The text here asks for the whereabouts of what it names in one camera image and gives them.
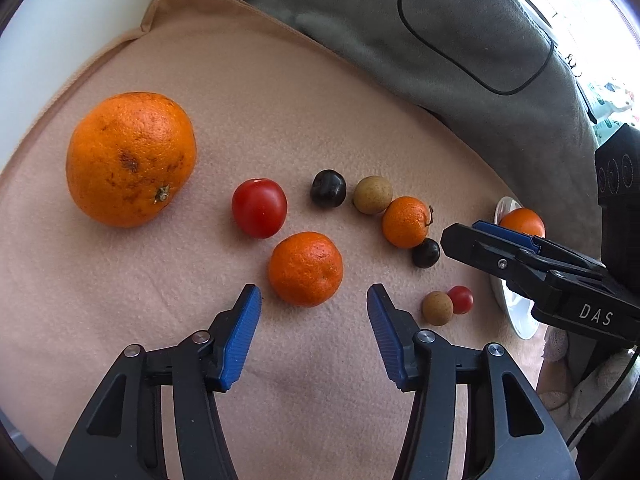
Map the small mandarin with stem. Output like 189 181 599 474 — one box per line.
382 196 434 249

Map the large spotted orange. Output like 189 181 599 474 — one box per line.
66 92 197 229

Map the beige fleece blanket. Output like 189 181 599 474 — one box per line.
0 0 601 480

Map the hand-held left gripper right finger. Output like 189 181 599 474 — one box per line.
366 284 581 480

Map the smooth orange mandarin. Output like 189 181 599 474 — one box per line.
498 208 546 239

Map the white plate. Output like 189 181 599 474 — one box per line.
490 197 547 341

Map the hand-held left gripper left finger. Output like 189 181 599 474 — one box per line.
52 284 263 480

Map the grey plush blanket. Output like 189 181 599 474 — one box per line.
205 0 618 261

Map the black cord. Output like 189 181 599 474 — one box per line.
398 0 555 96

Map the white fuzzy cloth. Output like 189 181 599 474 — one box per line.
542 330 640 441

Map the medium mandarin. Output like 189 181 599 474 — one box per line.
268 231 344 308

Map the small red cherry tomato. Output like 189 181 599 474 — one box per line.
446 285 474 315

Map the brown longan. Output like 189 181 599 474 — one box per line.
353 175 394 215
422 290 454 327

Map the dark purple round fruit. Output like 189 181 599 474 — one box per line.
310 169 348 207
412 238 441 269

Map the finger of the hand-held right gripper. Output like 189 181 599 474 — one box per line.
440 223 556 306
472 219 608 275

